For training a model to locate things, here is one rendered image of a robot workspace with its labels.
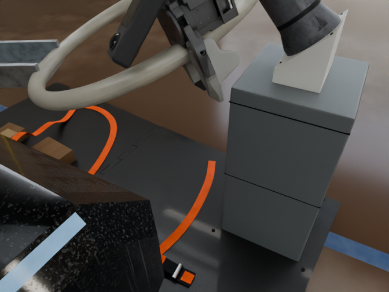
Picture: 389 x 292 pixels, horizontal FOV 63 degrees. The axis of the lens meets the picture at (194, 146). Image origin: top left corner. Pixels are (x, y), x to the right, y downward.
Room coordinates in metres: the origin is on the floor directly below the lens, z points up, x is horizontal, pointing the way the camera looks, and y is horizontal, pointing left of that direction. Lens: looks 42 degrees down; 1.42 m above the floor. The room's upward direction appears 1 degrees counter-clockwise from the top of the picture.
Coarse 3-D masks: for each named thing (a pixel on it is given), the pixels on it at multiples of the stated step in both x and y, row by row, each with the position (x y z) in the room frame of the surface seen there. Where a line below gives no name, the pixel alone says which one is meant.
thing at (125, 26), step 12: (132, 0) 0.41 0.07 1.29; (144, 0) 0.38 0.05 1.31; (156, 0) 0.38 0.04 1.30; (132, 12) 0.38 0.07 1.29; (144, 12) 0.37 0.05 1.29; (156, 12) 0.38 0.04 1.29; (120, 24) 0.40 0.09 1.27; (132, 24) 0.37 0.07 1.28; (144, 24) 0.37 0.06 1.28; (120, 36) 0.37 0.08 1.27; (132, 36) 0.36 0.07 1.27; (144, 36) 0.37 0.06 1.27; (108, 48) 0.38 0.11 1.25; (120, 48) 0.35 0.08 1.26; (132, 48) 0.36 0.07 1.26; (120, 60) 0.35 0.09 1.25; (132, 60) 0.36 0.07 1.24
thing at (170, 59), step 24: (240, 0) 0.47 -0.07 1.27; (96, 24) 0.78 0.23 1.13; (72, 48) 0.71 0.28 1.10; (168, 48) 0.40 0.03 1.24; (48, 72) 0.59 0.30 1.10; (120, 72) 0.39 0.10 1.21; (144, 72) 0.38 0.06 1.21; (168, 72) 0.39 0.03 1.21; (48, 96) 0.42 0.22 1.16; (72, 96) 0.39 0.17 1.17; (96, 96) 0.37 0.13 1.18
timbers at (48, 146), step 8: (0, 128) 1.71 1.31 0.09; (8, 128) 1.71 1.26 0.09; (16, 128) 1.71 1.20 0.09; (24, 128) 1.70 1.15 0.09; (24, 136) 1.68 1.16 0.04; (40, 144) 1.52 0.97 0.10; (48, 144) 1.52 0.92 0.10; (56, 144) 1.51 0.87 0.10; (48, 152) 1.44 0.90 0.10; (56, 152) 1.44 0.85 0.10; (64, 152) 1.44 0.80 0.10; (72, 152) 1.46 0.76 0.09; (64, 160) 1.40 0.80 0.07; (72, 160) 1.44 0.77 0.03
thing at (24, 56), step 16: (0, 48) 0.69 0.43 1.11; (16, 48) 0.69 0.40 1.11; (32, 48) 0.68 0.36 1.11; (48, 48) 0.68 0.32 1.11; (0, 64) 0.58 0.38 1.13; (16, 64) 0.58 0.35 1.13; (32, 64) 0.57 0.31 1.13; (0, 80) 0.57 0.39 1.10; (16, 80) 0.57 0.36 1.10; (48, 80) 0.59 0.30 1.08
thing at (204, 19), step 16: (176, 0) 0.39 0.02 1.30; (192, 0) 0.39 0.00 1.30; (208, 0) 0.41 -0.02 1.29; (224, 0) 0.42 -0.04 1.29; (160, 16) 0.42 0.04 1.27; (176, 16) 0.38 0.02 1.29; (192, 16) 0.39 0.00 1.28; (208, 16) 0.41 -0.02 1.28; (224, 16) 0.40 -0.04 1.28; (176, 32) 0.39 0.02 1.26
